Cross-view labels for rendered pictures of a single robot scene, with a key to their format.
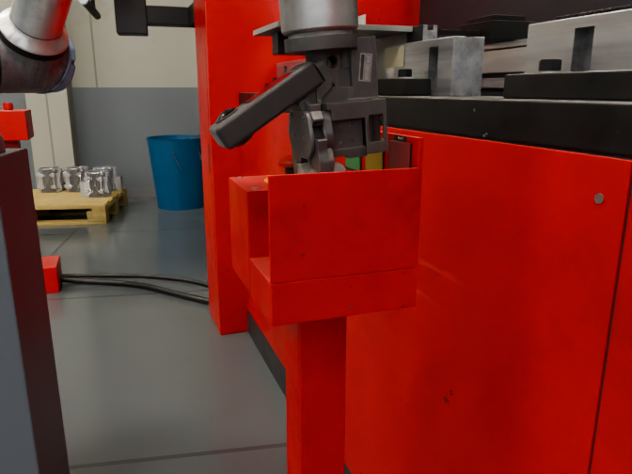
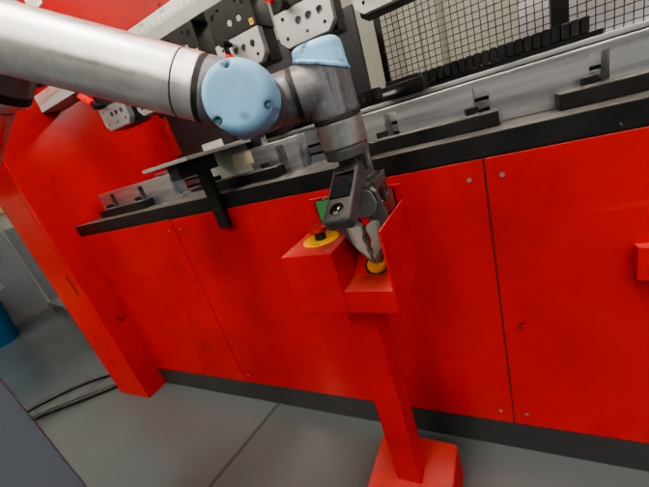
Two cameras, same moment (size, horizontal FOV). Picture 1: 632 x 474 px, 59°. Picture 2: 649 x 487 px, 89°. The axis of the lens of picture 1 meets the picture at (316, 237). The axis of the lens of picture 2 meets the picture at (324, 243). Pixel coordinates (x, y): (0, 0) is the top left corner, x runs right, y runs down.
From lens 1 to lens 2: 0.46 m
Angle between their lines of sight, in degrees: 38
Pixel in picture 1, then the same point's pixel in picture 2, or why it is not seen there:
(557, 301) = (458, 232)
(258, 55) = (76, 195)
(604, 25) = (400, 109)
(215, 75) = (48, 221)
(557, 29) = (371, 117)
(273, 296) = (396, 297)
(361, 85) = (369, 166)
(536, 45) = not seen: hidden behind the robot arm
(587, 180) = (459, 175)
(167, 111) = not seen: outside the picture
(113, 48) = not seen: outside the picture
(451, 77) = (300, 157)
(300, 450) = (391, 378)
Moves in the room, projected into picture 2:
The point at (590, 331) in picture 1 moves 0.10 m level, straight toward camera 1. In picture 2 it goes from (481, 236) to (520, 248)
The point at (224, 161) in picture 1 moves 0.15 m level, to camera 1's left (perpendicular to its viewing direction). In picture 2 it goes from (89, 280) to (48, 299)
